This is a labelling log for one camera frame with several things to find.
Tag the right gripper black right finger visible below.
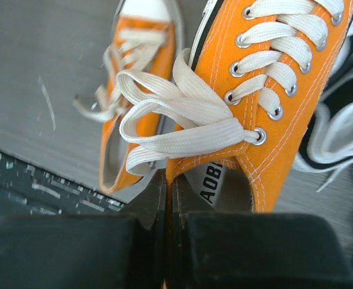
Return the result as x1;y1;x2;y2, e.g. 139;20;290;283
172;176;353;288

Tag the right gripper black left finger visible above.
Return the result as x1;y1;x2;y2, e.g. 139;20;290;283
0;170;166;288

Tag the orange sneaker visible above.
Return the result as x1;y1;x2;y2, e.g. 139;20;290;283
116;1;353;212
73;0;183;194

